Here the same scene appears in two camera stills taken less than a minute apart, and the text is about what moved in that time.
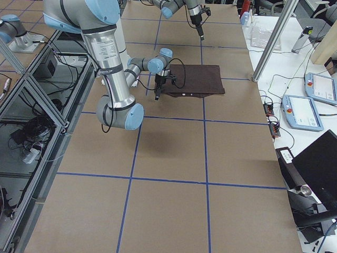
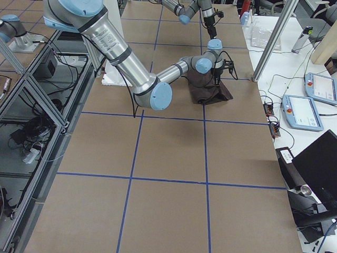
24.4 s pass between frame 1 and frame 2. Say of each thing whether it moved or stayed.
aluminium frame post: stayed
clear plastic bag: stayed
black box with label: stayed
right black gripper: moved
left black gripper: moved
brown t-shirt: moved
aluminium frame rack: stayed
